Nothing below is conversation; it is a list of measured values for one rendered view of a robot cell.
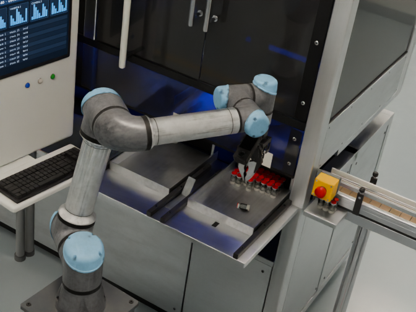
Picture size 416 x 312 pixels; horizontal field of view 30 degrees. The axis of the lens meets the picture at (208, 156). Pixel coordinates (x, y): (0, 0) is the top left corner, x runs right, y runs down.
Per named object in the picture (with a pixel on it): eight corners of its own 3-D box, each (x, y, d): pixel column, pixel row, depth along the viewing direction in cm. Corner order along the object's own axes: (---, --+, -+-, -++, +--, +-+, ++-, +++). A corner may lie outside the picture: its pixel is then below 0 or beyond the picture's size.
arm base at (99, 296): (82, 329, 227) (83, 303, 221) (44, 304, 233) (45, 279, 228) (116, 302, 238) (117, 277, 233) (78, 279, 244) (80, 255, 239)
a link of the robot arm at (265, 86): (247, 73, 234) (272, 71, 238) (241, 104, 240) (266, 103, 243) (258, 85, 228) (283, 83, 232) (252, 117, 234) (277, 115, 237)
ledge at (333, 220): (318, 197, 289) (319, 194, 288) (350, 212, 284) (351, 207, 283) (302, 215, 278) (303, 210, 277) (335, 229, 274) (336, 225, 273)
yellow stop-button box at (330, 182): (319, 186, 278) (323, 169, 274) (337, 194, 275) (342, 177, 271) (310, 195, 272) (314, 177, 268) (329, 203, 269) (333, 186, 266)
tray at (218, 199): (234, 166, 296) (235, 158, 294) (294, 192, 286) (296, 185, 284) (186, 206, 270) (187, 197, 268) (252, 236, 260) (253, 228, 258)
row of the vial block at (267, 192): (234, 177, 289) (236, 167, 287) (277, 196, 282) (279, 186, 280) (231, 180, 287) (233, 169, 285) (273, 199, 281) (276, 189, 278)
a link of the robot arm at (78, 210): (54, 265, 231) (98, 105, 207) (43, 234, 243) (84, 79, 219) (92, 265, 237) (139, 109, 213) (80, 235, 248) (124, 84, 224)
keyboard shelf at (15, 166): (56, 139, 314) (57, 134, 313) (106, 169, 301) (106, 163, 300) (-37, 180, 283) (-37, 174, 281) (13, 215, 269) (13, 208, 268)
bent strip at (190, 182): (187, 189, 279) (189, 176, 276) (194, 192, 278) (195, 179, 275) (164, 207, 268) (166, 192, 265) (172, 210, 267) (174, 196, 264)
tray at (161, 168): (161, 134, 309) (162, 127, 307) (216, 158, 299) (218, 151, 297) (109, 169, 283) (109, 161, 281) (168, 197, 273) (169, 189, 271)
